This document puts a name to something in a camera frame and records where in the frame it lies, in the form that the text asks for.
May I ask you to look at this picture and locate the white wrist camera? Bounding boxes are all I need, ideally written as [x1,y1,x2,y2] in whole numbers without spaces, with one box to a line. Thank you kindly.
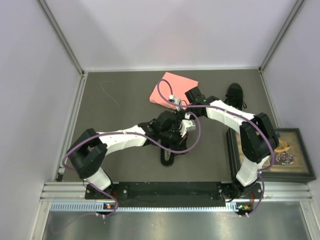
[179,113,196,137]
[168,94,181,106]

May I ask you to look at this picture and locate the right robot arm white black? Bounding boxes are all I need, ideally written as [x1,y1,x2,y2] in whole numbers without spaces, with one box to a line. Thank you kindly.
[169,87,279,198]

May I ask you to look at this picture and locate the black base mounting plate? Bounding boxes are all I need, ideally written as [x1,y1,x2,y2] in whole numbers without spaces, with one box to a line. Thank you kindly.
[84,181,265,207]

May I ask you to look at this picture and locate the pink folded cloth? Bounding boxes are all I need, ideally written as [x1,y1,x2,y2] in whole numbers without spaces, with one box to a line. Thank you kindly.
[149,72,199,110]

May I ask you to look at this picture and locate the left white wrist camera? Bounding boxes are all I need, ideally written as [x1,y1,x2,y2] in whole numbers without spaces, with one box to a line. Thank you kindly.
[179,113,196,137]

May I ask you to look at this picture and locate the dark framed compartment box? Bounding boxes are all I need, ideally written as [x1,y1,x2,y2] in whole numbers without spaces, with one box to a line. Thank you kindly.
[226,128,316,184]

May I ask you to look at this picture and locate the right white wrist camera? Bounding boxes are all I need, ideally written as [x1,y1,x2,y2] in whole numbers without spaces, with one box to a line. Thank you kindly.
[168,94,181,106]

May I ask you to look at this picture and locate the aluminium frame rail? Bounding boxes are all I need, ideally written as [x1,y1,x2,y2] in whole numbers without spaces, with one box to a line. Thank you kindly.
[40,181,312,201]

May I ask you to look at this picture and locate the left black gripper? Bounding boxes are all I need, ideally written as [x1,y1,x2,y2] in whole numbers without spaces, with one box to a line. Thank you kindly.
[159,125,188,153]

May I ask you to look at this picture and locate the grey slotted cable duct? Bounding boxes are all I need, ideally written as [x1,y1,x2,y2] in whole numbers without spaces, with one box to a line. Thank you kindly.
[50,201,244,213]

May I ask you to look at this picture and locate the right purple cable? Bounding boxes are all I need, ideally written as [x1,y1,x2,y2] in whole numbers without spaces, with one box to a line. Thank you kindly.
[158,79,276,217]

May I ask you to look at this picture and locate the black sneaker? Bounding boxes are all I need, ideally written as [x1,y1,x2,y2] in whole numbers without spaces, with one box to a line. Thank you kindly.
[160,139,187,167]
[224,83,247,111]

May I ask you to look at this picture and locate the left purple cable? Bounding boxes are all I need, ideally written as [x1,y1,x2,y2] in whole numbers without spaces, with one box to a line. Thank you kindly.
[62,111,202,218]

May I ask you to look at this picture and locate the purple cable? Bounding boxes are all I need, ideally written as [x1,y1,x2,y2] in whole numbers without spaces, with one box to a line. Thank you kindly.
[62,111,202,218]
[158,79,276,217]

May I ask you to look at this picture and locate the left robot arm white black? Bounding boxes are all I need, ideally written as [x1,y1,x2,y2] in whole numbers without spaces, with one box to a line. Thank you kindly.
[67,110,196,199]

